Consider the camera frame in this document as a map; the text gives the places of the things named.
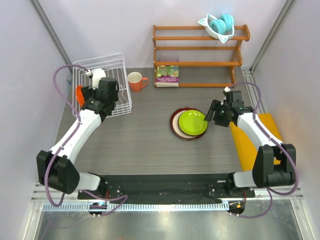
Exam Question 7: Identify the teal headphones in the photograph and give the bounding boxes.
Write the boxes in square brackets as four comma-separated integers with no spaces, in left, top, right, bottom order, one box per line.
[209,13,234,35]

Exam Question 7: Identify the yellow board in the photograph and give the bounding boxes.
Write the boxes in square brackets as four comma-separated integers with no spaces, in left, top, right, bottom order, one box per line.
[229,113,283,171]

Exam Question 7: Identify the colourful book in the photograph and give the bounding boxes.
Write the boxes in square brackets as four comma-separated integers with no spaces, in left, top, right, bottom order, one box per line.
[155,65,179,87]

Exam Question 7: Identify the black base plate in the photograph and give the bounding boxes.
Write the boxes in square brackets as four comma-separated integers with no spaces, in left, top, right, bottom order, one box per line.
[93,173,255,205]

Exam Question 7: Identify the wooden shelf rack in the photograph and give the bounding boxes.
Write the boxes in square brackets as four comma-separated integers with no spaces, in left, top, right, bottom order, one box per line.
[152,24,251,88]

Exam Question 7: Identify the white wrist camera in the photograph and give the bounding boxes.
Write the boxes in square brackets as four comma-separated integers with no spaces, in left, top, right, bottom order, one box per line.
[85,68,107,90]
[222,87,232,106]

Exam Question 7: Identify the orange mug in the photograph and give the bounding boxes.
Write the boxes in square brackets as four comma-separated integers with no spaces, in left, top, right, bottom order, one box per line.
[127,72,149,92]

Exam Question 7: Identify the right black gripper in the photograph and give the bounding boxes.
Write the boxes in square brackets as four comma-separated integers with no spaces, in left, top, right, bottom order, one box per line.
[204,100,232,128]

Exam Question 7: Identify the green plate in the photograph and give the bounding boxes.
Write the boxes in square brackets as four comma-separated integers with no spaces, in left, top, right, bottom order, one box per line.
[178,109,208,136]

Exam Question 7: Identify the orange plate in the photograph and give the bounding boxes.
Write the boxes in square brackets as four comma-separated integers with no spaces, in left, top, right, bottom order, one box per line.
[75,85,85,108]

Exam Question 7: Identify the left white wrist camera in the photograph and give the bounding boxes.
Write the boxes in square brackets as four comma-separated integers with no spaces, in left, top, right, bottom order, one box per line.
[85,68,107,90]

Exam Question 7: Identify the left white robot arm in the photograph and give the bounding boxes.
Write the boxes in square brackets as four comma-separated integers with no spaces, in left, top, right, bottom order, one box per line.
[36,77,119,200]

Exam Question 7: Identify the white cat ear bowl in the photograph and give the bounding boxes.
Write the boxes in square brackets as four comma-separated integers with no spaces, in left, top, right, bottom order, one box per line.
[197,13,235,44]

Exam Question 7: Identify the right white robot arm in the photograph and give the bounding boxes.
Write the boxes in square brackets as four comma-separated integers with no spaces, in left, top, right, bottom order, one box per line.
[204,87,299,198]

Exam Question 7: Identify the perforated metal rail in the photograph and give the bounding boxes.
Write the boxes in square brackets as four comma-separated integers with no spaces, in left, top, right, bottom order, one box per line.
[42,201,230,212]

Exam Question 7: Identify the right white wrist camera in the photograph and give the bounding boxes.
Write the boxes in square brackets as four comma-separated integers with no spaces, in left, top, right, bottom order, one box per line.
[222,87,232,106]

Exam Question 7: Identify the large red cream plate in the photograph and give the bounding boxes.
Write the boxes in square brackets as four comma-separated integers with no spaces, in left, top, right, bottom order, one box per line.
[169,107,209,141]

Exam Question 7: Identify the white wire dish rack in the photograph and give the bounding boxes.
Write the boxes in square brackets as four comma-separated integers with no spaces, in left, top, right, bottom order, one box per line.
[71,53,132,117]

